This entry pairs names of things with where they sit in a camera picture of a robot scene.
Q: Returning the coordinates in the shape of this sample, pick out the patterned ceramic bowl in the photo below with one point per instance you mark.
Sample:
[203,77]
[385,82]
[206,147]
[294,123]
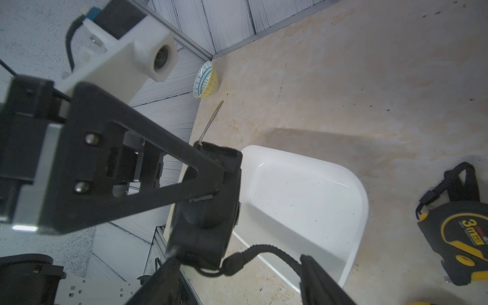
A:
[206,82]

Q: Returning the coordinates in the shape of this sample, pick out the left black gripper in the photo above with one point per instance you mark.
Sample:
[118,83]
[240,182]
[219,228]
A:
[69,164]

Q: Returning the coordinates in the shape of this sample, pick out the dark grey 5M tape measure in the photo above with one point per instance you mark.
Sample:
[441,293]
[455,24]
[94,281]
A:
[201,229]

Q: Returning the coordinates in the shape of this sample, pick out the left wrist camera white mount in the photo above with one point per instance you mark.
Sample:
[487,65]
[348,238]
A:
[137,47]

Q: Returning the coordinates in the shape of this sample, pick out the white plastic storage box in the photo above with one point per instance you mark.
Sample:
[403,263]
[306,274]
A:
[303,206]

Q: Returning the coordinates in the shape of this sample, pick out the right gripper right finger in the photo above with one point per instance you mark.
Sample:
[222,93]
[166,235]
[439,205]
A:
[317,287]

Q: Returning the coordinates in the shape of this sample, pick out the metal butter knife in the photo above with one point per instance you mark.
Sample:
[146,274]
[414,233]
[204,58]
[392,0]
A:
[213,116]

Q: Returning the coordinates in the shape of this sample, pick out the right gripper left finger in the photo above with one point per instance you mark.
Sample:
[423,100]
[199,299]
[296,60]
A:
[162,287]

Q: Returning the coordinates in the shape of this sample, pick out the black yellow 3m tape measure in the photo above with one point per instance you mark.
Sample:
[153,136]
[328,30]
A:
[453,220]

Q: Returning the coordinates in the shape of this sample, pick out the small yellow tape measure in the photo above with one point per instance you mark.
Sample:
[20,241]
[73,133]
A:
[420,303]

